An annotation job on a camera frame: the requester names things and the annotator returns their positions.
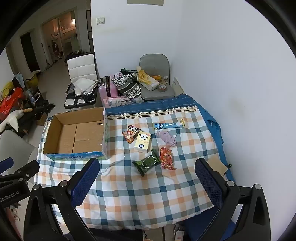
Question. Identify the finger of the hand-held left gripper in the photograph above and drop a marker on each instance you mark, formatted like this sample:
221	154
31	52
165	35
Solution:
25	171
5	164

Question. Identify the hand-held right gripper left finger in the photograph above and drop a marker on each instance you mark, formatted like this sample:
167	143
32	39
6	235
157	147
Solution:
85	184

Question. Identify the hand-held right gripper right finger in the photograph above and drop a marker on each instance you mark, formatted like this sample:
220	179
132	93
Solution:
208	184

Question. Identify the red snack packet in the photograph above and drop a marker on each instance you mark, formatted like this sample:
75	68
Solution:
167	158

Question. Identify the purple sock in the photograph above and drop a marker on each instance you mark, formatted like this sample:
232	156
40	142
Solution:
166	138

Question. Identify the green wet wipes pack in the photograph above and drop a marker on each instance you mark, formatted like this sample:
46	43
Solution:
146	163

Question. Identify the cartoon print snack packet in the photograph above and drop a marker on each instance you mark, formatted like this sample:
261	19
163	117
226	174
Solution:
130	134

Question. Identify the cream tissue pack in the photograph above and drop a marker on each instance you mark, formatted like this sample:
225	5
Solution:
143	142

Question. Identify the blue toothpaste tube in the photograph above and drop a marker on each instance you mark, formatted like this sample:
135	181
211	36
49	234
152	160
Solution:
166	125

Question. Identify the flat cardboard piece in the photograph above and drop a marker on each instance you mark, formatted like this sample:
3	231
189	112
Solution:
218	165

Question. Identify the grey plastic chair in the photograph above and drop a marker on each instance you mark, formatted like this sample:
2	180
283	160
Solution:
13	143

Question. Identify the white goose plush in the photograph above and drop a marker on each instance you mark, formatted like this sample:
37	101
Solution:
11	120

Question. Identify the small cardboard box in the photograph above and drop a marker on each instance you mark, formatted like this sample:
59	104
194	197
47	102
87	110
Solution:
41	119

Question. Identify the plaid blanket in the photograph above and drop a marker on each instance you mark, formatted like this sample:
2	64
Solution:
138	197

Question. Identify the white power strip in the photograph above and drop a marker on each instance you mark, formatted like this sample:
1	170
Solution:
180	234

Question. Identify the blue bed sheet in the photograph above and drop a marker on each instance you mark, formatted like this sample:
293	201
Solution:
212	125

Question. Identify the red plastic bag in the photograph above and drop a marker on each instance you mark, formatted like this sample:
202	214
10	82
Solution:
10	103

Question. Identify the black folded stroller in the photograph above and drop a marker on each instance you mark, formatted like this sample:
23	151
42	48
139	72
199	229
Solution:
38	109

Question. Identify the yellow cloth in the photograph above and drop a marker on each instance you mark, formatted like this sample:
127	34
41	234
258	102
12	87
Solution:
8	86

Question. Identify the yellow plastic bag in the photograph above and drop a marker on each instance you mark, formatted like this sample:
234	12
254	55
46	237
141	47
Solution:
32	81

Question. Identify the pink floral package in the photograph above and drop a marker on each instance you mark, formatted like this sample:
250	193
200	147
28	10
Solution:
115	101

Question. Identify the pink suitcase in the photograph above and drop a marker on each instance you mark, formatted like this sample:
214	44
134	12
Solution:
107	91

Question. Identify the pile of grey bags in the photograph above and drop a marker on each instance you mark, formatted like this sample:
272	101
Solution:
83	83

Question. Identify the white panel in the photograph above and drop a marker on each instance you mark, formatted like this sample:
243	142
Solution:
178	87

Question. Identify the black white patterned tote bag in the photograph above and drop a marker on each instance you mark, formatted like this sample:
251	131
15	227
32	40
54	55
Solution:
128	88

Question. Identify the brown tape roll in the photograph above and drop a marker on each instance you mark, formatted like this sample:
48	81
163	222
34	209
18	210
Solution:
159	88

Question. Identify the white padded chair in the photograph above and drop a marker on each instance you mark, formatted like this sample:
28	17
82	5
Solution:
82	67

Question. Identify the white light switch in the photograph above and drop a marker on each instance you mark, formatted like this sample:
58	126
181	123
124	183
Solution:
100	20

